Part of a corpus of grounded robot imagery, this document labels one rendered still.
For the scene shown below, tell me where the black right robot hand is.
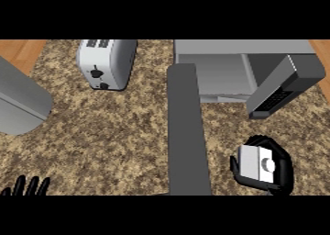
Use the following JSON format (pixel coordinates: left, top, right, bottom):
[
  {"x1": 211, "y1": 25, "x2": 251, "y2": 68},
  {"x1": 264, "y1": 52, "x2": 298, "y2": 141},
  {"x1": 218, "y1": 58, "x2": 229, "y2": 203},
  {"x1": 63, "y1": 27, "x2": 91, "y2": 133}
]
[{"x1": 229, "y1": 134, "x2": 293, "y2": 196}]

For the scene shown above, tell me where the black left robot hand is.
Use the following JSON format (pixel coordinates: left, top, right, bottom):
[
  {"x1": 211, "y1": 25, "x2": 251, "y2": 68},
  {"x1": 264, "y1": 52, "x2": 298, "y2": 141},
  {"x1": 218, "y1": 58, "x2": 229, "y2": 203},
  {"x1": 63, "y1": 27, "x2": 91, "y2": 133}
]
[{"x1": 0, "y1": 174, "x2": 52, "y2": 196}]

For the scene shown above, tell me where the dark grey microwave door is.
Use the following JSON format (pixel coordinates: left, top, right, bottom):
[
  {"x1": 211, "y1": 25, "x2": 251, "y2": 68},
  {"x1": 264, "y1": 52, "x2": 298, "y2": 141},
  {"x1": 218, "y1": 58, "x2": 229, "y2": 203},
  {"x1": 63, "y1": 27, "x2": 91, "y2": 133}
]
[{"x1": 167, "y1": 62, "x2": 214, "y2": 196}]

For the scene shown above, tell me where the grey microwave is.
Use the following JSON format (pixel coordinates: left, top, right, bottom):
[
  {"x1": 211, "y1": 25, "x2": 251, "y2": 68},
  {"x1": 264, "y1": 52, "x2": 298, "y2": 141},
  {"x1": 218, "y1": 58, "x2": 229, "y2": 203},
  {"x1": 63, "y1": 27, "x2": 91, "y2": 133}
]
[{"x1": 174, "y1": 39, "x2": 327, "y2": 120}]

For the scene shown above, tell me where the white toaster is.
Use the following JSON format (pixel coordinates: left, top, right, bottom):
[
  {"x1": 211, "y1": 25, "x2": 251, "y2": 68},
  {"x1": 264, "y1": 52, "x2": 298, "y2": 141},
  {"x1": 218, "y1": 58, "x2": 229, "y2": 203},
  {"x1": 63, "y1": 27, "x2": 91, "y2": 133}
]
[{"x1": 75, "y1": 39, "x2": 140, "y2": 92}]

